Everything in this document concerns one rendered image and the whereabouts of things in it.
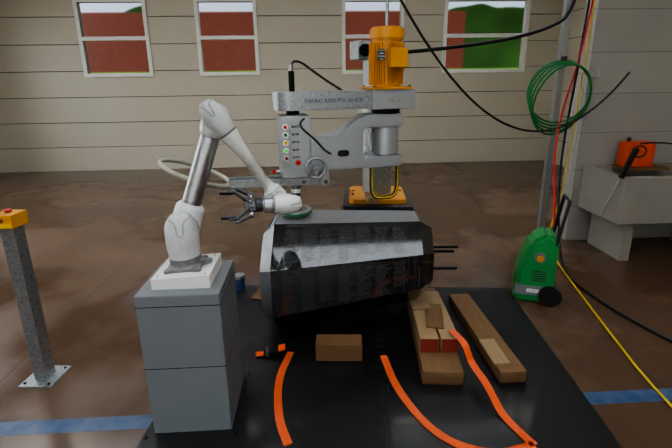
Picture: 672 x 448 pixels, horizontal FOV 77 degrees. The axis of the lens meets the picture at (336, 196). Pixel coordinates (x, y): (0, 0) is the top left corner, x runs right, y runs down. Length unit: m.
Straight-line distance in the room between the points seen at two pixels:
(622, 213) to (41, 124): 9.93
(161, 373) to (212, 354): 0.28
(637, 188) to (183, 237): 4.02
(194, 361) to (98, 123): 8.05
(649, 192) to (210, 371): 4.10
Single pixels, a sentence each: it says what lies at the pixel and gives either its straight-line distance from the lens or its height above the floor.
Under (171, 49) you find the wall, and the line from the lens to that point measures 9.36.
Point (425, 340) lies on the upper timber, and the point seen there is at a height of 0.19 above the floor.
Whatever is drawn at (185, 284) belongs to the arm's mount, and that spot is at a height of 0.82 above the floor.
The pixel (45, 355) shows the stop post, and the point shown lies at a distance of 3.28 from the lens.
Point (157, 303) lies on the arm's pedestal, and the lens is 2.22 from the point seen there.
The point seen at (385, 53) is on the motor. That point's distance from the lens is 2.96.
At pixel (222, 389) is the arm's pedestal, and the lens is 2.42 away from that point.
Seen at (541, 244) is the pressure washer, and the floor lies 0.51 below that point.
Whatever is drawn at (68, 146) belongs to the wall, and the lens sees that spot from 10.33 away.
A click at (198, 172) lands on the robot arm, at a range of 2.32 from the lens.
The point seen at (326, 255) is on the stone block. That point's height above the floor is 0.66.
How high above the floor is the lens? 1.77
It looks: 15 degrees down
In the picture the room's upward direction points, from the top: 1 degrees counter-clockwise
